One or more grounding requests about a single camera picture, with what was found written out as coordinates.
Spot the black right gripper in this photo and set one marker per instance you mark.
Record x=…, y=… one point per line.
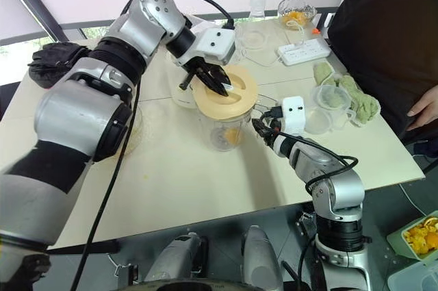
x=274, y=124

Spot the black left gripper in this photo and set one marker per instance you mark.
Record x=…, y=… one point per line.
x=198, y=66

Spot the yellow plastic blender lid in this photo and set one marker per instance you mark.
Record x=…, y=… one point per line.
x=226, y=102

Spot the yellow item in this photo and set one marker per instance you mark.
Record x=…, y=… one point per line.
x=232, y=136

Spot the clear blender jar with blade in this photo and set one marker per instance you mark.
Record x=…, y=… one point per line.
x=222, y=133

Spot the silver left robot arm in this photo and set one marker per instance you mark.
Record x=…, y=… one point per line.
x=78, y=116

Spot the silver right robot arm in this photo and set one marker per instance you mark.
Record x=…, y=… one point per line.
x=342, y=185

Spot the white Joyoung blender base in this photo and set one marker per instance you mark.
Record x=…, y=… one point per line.
x=183, y=97

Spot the clear glass bowl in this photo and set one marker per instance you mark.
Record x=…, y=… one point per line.
x=138, y=126

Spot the person's bare hand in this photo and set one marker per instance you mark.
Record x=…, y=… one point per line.
x=426, y=107

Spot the clear plastic round lid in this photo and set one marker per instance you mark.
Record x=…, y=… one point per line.
x=318, y=123

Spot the clear round plastic container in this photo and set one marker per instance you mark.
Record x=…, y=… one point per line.
x=253, y=38

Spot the clear plastic measuring cup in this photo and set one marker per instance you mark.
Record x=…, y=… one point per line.
x=330, y=99

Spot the small green cloth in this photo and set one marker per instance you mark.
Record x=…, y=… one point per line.
x=324, y=72

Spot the clear plastic bottle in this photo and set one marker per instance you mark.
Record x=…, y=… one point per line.
x=257, y=7

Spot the white power strip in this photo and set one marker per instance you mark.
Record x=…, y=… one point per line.
x=302, y=52

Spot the large green cloth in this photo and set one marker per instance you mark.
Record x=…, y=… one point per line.
x=359, y=99

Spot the glass bowl with orange pieces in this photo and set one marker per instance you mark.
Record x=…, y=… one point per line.
x=296, y=8

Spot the small orange clip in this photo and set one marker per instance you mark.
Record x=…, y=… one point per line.
x=315, y=31

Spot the silver robot leg shell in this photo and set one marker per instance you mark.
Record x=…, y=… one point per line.
x=178, y=258
x=261, y=256

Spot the person in black clothing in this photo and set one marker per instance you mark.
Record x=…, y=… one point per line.
x=383, y=31

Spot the black glove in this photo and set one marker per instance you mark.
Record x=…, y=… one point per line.
x=56, y=61

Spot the green box with orange peels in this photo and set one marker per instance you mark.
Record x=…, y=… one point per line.
x=415, y=236

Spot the clear plastic storage box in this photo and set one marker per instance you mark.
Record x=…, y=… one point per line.
x=415, y=277

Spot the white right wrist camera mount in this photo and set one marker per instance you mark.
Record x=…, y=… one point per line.
x=294, y=113

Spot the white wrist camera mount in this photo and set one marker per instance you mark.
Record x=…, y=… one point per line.
x=215, y=44
x=294, y=113

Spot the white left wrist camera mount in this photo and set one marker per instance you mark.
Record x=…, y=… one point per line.
x=215, y=44

